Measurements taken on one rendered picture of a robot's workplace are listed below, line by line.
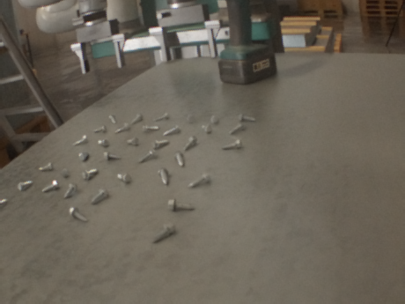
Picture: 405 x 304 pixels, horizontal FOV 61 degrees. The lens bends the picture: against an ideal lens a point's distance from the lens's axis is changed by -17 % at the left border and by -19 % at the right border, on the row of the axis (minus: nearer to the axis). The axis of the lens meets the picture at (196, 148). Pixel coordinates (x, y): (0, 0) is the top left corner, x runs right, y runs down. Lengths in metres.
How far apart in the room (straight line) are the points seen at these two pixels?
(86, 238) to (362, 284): 0.24
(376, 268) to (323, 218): 0.08
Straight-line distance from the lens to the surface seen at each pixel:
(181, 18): 1.05
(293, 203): 0.37
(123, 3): 1.43
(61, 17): 1.46
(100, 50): 1.47
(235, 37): 0.77
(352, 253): 0.30
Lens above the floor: 0.84
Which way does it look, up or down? 22 degrees down
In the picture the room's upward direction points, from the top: 9 degrees counter-clockwise
